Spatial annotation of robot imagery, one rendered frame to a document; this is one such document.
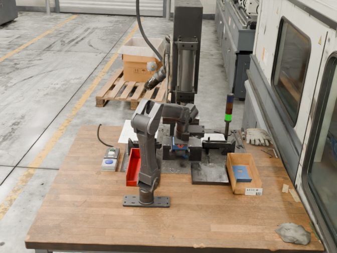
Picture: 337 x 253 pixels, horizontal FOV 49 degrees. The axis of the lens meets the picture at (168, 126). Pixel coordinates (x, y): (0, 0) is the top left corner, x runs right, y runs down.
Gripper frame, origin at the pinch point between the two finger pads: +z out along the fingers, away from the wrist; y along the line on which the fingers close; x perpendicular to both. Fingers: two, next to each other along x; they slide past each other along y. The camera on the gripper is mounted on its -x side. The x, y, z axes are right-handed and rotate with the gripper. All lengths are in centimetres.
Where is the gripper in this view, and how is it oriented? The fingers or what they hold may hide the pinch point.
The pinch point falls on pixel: (180, 146)
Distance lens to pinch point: 181.0
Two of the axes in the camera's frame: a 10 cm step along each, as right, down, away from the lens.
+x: -10.0, -0.3, 0.0
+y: 0.3, -7.8, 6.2
